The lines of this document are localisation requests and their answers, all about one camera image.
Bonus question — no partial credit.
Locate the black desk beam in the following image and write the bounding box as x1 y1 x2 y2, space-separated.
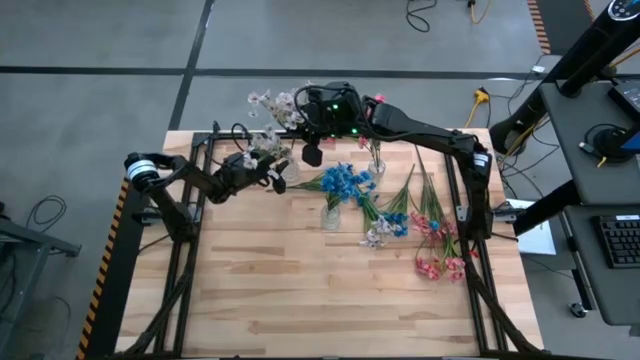
512 178 584 237

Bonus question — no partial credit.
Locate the grey metal cart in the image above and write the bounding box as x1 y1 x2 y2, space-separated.
0 199 83 360

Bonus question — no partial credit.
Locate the black mat yellow striped edge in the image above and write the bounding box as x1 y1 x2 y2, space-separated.
74 155 161 360

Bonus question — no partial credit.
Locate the thin black cable loop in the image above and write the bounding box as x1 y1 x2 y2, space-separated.
24 194 69 232

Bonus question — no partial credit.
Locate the grey desk with laptop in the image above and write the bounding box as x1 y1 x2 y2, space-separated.
538 78 640 206

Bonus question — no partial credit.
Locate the white paper sheet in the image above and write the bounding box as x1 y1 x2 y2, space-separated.
504 198 557 257

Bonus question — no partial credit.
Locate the black keyboard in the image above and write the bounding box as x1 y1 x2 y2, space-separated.
592 213 640 270

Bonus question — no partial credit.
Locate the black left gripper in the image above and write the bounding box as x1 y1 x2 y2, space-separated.
213 152 291 204

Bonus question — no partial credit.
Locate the yellow extension cable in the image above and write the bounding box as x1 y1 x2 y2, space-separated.
463 86 492 129

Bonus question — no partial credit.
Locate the dark mat orange striped edge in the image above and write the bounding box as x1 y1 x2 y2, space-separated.
526 0 601 56

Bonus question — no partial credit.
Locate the ribbed clear glass vase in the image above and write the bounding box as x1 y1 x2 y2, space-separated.
319 202 342 232

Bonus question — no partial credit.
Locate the diamond-cut clear glass vase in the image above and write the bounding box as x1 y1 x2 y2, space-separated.
367 157 387 181

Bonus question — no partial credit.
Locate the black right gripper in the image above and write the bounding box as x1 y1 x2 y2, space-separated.
298 81 369 143

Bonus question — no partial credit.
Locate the grey desk with keyboard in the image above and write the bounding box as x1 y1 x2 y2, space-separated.
562 203 640 327

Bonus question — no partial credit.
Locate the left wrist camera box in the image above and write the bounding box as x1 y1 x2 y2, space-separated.
268 168 290 196

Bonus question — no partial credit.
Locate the black aluminium rig frame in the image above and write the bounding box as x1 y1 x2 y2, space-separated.
117 119 546 360

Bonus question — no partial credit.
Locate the yellow cable with black plug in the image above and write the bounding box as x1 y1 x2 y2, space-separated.
467 0 494 25

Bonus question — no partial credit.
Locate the black looped floor cable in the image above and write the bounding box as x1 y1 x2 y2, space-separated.
404 0 439 34

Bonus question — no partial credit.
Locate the flared clear glass vase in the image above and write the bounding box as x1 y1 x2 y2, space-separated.
279 158 302 184

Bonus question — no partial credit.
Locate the dark laptop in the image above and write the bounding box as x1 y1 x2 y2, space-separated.
607 78 640 124

